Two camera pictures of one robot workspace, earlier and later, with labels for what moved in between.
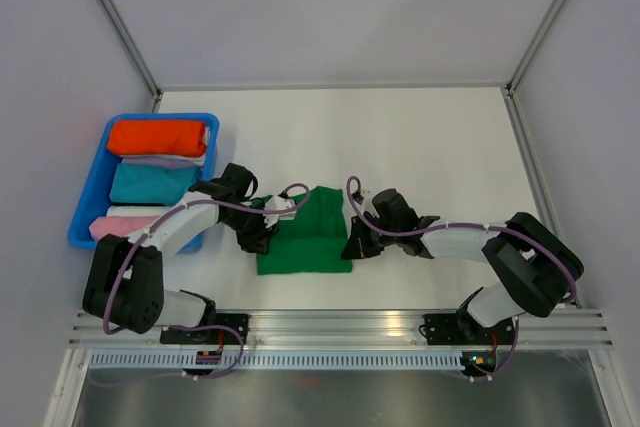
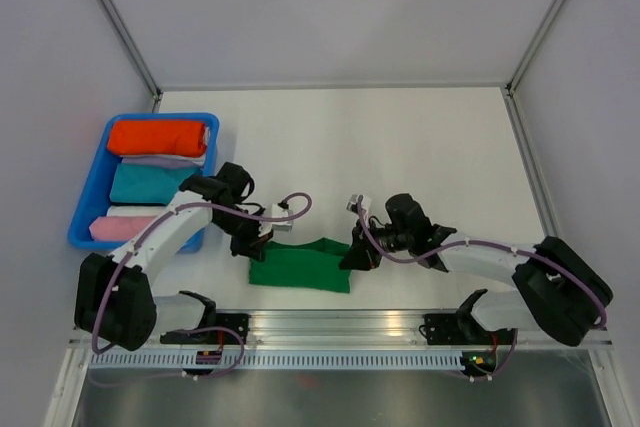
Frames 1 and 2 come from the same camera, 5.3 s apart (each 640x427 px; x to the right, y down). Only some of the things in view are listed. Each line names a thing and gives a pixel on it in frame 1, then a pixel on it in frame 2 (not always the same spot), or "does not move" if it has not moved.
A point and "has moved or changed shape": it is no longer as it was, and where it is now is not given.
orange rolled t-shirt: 159,138 does not move
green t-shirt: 314,241 has moved or changed shape
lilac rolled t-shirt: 160,161 does not move
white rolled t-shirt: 138,210 does not move
